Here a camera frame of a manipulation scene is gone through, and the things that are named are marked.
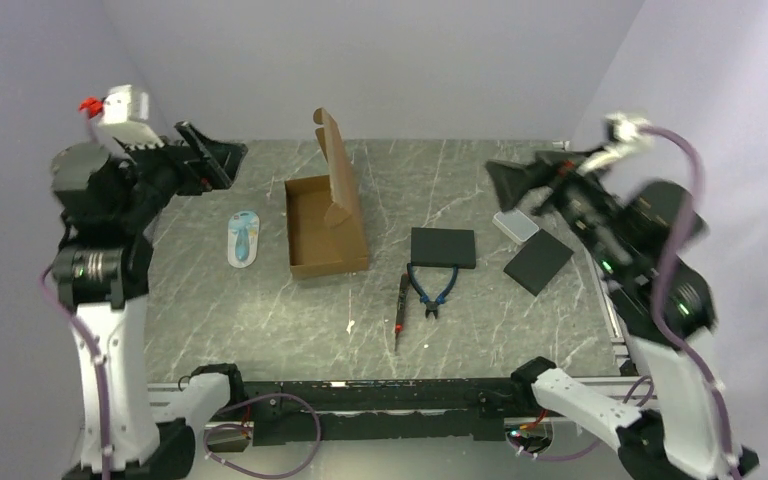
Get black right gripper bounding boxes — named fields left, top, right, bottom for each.
left=487, top=142, right=635, bottom=278

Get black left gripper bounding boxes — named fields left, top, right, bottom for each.
left=116, top=118, right=247, bottom=227

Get blue white blister pack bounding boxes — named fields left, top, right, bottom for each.
left=227, top=210, right=260, bottom=269

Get brown cardboard express box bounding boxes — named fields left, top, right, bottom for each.
left=284, top=108, right=370, bottom=280

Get red utility knife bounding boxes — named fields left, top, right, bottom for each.
left=394, top=273, right=411, bottom=351

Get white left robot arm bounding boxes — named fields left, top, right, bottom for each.
left=43, top=122, right=248, bottom=479

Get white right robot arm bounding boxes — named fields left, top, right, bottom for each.
left=485, top=151, right=759, bottom=479

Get small grey white box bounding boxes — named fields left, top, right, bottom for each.
left=492, top=209, right=540, bottom=245

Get black flat pad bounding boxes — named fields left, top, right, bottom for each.
left=410, top=227, right=477, bottom=269
left=503, top=230, right=573, bottom=296

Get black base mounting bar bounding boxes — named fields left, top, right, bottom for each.
left=212, top=378, right=544, bottom=446

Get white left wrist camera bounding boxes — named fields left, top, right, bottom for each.
left=78, top=84, right=165, bottom=151

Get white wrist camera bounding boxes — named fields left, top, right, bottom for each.
left=576, top=112, right=654, bottom=175
left=78, top=84, right=165, bottom=151

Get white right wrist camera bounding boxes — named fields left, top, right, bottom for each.
left=576, top=112, right=654, bottom=175

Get blue handled pliers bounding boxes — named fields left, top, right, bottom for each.
left=406, top=262, right=460, bottom=321

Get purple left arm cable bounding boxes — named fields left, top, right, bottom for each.
left=38, top=119, right=323, bottom=480

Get aluminium rail frame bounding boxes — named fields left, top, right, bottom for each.
left=65, top=140, right=687, bottom=480

